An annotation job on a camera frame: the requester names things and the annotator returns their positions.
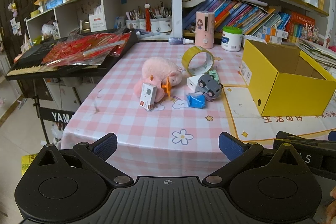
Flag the white red small box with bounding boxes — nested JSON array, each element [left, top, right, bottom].
[[139, 83, 157, 111]]

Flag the pink plush pig toy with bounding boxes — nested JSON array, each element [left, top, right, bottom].
[[133, 57, 183, 103]]

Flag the blue clay packet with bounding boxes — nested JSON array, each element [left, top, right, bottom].
[[186, 93, 206, 109]]

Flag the orange white medicine boxes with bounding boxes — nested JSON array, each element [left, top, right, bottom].
[[257, 26, 288, 44]]

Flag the grey toy car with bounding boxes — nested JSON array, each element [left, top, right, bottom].
[[198, 74, 223, 101]]

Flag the white charger block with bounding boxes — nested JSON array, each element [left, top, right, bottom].
[[186, 74, 203, 93]]

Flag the pink humidifier cylinder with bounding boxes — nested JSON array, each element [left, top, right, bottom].
[[195, 11, 215, 50]]

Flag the yellow cardboard box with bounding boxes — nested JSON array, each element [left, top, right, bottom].
[[240, 40, 335, 117]]

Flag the row of leaning books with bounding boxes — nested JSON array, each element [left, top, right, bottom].
[[182, 0, 291, 35]]

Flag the white jar green lid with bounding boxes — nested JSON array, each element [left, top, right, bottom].
[[221, 26, 243, 52]]

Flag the pink checkered tablecloth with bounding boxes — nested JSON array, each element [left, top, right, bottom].
[[60, 41, 336, 180]]

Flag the black electronic keyboard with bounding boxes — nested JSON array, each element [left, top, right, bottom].
[[6, 28, 138, 80]]

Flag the stack of papers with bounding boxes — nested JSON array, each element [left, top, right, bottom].
[[295, 38, 336, 69]]

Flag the red packaged decorations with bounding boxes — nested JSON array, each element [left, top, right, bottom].
[[42, 32, 131, 67]]

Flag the yellow tape roll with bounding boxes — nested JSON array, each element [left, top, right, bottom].
[[181, 46, 215, 76]]

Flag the white pen holder cups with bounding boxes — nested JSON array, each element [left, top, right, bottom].
[[125, 16, 173, 34]]

